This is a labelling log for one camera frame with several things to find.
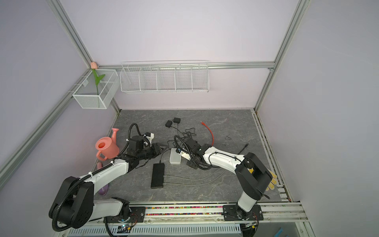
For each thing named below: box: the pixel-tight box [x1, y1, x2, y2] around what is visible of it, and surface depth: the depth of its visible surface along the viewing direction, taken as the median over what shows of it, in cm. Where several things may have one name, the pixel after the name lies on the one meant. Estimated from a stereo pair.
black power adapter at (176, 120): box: [173, 117, 181, 124], surface depth 117 cm
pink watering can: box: [95, 127, 120, 161], surface depth 91 cm
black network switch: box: [150, 162, 165, 190], surface depth 86 cm
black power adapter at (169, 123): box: [165, 119, 173, 128], surface depth 114 cm
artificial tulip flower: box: [90, 61, 106, 96], surface depth 92 cm
